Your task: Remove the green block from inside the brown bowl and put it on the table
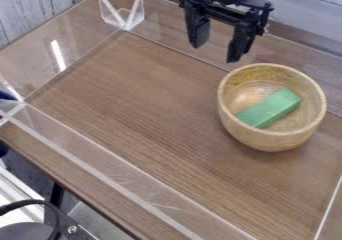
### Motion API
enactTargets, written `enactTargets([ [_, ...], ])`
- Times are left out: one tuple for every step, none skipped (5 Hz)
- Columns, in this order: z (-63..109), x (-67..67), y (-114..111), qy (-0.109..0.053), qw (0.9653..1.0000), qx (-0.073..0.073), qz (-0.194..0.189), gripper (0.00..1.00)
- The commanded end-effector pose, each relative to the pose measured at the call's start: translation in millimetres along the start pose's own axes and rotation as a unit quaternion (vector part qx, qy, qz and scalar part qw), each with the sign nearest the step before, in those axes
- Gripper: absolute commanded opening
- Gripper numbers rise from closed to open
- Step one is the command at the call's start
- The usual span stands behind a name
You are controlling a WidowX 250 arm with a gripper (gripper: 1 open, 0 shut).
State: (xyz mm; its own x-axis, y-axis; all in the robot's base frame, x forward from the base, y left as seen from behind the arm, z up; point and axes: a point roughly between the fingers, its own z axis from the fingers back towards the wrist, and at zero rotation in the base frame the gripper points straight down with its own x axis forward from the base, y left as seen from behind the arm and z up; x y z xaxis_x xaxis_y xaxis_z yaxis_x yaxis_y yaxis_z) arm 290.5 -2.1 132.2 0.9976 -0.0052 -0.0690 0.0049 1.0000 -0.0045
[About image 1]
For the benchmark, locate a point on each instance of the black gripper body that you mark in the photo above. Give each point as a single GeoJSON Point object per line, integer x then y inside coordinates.
{"type": "Point", "coordinates": [229, 11]}

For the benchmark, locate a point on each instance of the clear acrylic corner bracket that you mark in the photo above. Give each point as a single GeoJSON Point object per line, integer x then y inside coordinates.
{"type": "Point", "coordinates": [123, 18]}

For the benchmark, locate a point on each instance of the black table leg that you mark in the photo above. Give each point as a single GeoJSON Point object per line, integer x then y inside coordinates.
{"type": "Point", "coordinates": [57, 195]}

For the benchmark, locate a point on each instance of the green rectangular block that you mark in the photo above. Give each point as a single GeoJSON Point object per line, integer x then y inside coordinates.
{"type": "Point", "coordinates": [272, 109]}

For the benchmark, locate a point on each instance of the clear acrylic barrier wall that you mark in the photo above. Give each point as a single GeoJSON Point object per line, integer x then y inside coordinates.
{"type": "Point", "coordinates": [117, 118]}

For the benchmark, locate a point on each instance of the light wooden bowl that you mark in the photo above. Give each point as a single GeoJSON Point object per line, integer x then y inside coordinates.
{"type": "Point", "coordinates": [246, 86]}

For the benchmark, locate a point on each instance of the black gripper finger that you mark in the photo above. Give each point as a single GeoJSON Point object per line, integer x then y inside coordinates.
{"type": "Point", "coordinates": [242, 40]}
{"type": "Point", "coordinates": [197, 27]}

